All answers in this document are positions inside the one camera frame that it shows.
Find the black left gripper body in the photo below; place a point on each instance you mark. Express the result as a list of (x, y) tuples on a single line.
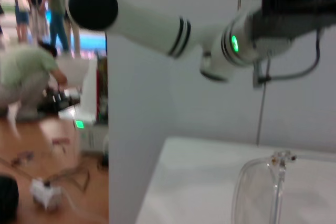
[(278, 30)]

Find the clear white glasses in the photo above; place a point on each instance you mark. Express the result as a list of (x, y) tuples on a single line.
[(278, 182)]

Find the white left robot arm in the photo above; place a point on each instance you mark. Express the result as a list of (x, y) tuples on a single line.
[(147, 30)]

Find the white machine with green light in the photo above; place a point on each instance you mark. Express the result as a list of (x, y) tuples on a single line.
[(86, 108)]

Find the standing person in green shirt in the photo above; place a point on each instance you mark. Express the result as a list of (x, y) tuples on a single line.
[(57, 3)]

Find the standing person in black shirt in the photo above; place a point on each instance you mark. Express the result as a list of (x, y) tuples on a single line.
[(36, 1)]

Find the brown cardboard box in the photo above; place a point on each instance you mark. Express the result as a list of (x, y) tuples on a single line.
[(57, 142)]

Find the crouching person in green shirt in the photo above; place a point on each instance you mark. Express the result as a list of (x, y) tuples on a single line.
[(26, 69)]

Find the standing person in blue shorts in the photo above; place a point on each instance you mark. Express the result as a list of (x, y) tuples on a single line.
[(21, 11)]

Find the small white device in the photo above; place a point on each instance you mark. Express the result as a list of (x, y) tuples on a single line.
[(46, 195)]

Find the black round object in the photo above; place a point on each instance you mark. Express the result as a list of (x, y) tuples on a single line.
[(8, 200)]

